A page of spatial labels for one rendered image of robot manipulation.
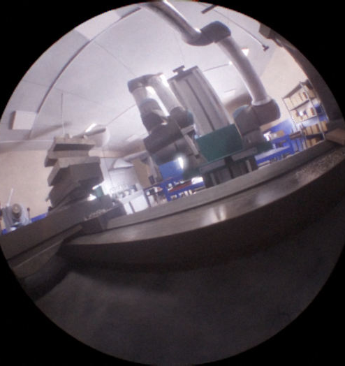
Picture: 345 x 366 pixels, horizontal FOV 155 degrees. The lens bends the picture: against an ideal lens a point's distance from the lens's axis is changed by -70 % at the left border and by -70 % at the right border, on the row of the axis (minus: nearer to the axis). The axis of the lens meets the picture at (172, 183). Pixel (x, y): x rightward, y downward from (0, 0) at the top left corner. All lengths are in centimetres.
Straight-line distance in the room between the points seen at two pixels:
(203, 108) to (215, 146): 36
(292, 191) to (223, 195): 11
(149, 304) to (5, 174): 463
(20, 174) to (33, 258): 435
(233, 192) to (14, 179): 466
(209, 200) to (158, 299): 19
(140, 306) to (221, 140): 100
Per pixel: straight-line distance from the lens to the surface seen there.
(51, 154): 41
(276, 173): 25
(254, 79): 86
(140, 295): 27
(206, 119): 113
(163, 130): 42
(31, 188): 457
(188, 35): 78
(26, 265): 40
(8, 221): 123
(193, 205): 22
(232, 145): 101
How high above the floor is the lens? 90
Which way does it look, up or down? 3 degrees down
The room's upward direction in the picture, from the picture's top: 22 degrees counter-clockwise
